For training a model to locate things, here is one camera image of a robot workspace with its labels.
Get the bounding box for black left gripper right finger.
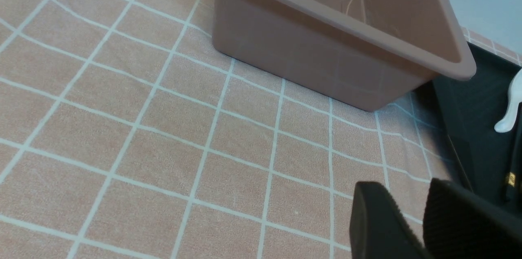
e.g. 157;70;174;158
423;178;522;259

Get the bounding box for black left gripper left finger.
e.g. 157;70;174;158
350;182;429;259

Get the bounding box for black chopstick gold band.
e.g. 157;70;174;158
502;104;522;204

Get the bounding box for white ceramic spoon far left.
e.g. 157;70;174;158
494;69;522;133

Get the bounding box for black plastic tray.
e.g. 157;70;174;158
433;43;521;217

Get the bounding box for pink plastic bin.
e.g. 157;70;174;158
212;0;477;112

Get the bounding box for pink checkered tablecloth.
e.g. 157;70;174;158
1;0;458;259

